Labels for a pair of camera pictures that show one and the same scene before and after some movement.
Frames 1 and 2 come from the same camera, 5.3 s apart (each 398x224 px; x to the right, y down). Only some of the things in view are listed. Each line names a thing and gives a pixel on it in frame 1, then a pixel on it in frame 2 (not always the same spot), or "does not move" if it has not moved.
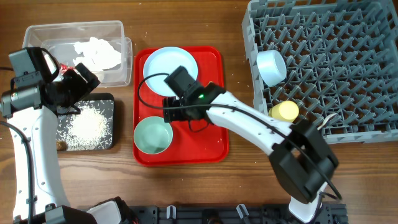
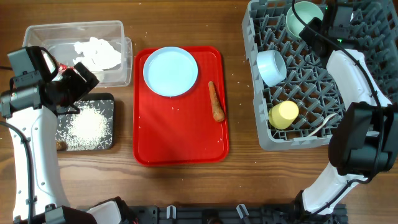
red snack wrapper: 64,68 does not move
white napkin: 98,54 does not move
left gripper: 81,88 does not move
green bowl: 153,135 to 306,10
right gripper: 170,114 to 306,34
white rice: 91,129 does not move
